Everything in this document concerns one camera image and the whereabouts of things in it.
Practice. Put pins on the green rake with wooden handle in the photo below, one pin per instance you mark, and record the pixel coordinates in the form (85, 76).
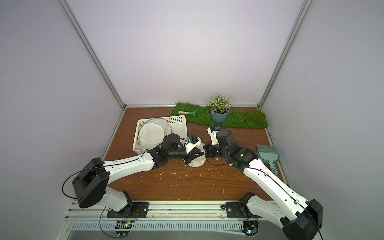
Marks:
(193, 113)

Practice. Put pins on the green artificial grass mat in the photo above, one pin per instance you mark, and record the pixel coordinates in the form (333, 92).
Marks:
(203, 115)

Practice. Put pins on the white perforated plastic basket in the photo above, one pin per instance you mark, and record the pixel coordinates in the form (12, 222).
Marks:
(178, 125)

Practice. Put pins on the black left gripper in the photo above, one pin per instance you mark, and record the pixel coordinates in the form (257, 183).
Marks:
(189, 156)

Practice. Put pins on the artificial plant in teal pot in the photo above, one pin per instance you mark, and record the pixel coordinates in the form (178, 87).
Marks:
(220, 106)

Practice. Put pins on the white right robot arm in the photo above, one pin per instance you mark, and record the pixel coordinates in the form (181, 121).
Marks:
(299, 218)

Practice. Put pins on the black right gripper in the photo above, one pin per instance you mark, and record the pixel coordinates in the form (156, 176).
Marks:
(212, 150)

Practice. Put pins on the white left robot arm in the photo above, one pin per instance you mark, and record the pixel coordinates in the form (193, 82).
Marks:
(91, 185)

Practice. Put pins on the teal plastic dustpan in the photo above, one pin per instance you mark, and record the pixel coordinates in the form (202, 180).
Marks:
(269, 155)

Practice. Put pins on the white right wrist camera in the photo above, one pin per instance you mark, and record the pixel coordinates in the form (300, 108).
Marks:
(212, 131)

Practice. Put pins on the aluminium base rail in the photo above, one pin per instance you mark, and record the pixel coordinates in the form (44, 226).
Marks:
(229, 217)

